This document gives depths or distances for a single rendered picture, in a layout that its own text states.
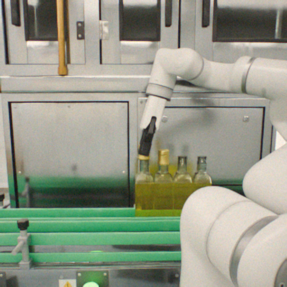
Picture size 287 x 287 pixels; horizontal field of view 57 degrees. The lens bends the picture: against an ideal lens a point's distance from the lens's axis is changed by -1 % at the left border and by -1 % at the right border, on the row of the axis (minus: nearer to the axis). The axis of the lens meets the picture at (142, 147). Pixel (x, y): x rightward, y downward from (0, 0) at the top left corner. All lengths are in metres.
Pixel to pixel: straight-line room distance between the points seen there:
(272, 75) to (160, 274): 0.55
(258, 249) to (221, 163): 0.70
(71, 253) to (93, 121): 0.44
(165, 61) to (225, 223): 0.51
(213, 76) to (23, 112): 0.65
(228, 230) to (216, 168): 0.67
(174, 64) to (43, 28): 0.51
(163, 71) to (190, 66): 0.09
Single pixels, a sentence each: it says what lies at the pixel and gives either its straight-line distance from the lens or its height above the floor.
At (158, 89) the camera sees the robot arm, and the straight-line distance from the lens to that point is 0.75.
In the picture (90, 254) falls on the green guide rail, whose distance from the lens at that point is 0.76.
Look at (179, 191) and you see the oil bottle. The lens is 0.81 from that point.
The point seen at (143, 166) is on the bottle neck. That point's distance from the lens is 0.79.
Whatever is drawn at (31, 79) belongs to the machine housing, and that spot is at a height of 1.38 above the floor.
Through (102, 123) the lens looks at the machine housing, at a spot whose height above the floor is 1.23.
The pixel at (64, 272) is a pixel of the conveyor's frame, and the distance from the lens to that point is 0.78.
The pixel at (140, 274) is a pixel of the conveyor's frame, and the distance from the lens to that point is 0.76.
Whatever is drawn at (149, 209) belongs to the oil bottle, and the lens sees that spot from 0.81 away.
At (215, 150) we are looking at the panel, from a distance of 0.97.
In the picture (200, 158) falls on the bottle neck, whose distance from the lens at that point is 0.81.
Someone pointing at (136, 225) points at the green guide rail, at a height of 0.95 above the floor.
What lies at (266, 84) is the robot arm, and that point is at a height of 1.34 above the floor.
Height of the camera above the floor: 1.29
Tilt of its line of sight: 9 degrees down
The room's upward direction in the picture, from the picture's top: straight up
